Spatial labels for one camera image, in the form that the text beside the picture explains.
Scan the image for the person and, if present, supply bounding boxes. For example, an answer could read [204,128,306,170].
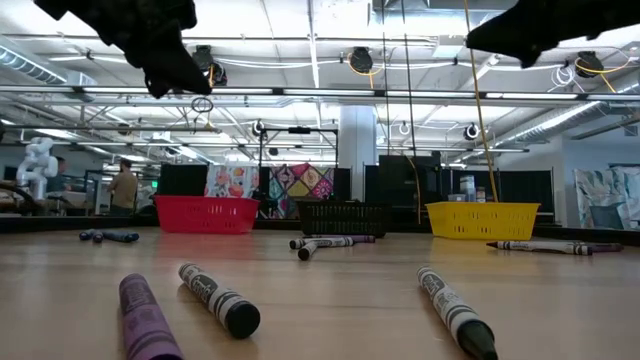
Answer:
[46,156,72,199]
[107,157,139,217]

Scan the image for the teal patterned cloth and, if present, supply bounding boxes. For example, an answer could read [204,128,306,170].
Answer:
[573,164,640,230]

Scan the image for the black partition panel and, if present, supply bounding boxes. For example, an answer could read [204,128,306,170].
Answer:
[442,168,555,225]
[158,163,209,197]

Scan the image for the black plastic basket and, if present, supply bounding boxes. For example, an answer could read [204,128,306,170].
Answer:
[297,199,390,239]

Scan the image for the white building column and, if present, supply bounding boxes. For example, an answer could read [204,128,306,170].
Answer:
[338,104,377,202]

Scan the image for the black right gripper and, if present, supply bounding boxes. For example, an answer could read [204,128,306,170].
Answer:
[467,0,640,69]

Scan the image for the black crayon white wrapper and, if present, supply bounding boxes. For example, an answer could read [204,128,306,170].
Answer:
[297,240,320,262]
[486,240,594,257]
[288,236,356,250]
[178,262,262,340]
[416,265,500,360]

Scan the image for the grey ceiling duct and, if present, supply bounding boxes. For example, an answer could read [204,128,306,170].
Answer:
[0,44,69,86]

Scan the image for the yellow plastic basket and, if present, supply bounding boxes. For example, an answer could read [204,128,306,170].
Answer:
[425,201,541,241]

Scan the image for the silver ceiling duct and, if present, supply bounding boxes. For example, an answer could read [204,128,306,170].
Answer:
[492,99,640,149]

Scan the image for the black aluminium table frame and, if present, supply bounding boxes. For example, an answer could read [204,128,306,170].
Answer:
[0,213,640,247]

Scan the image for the stacked storage boxes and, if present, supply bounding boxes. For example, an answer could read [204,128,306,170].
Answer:
[458,174,487,203]

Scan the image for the yellow cable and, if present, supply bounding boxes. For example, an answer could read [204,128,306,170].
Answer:
[403,153,423,225]
[462,0,500,204]

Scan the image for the thin black cable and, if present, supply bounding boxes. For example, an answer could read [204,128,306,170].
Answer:
[380,0,392,156]
[401,0,419,159]

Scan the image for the black cabinet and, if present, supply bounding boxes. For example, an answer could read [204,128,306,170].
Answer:
[364,154,442,225]

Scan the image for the red plastic basket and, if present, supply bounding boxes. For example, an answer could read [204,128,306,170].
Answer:
[153,194,261,235]

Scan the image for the long ceiling light bar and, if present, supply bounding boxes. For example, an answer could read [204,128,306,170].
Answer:
[0,84,640,104]

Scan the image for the black metal stand frame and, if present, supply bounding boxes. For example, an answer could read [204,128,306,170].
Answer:
[257,126,340,201]

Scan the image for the floral patterned cloth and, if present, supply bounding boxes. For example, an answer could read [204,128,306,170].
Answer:
[204,164,261,199]

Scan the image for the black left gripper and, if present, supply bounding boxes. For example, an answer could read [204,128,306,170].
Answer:
[32,0,214,99]

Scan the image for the geometric patterned quilt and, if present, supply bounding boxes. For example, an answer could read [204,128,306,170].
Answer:
[267,162,335,220]

